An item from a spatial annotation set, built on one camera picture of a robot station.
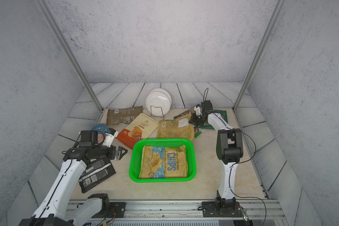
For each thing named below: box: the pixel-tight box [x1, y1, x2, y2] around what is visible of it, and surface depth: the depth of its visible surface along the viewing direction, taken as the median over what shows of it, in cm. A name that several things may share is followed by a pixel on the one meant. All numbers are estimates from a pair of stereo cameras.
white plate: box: [145, 88, 172, 117], surface depth 110 cm
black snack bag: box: [78, 158, 117, 194], surface depth 88 cm
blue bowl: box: [91, 123, 107, 135], surface depth 107 cm
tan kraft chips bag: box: [156, 111, 195, 141], surface depth 104 cm
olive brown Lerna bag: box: [106, 105, 144, 126], surface depth 118 cm
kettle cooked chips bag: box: [138, 144, 188, 179], surface depth 89 cm
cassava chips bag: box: [115, 113, 159, 150], surface depth 109 cm
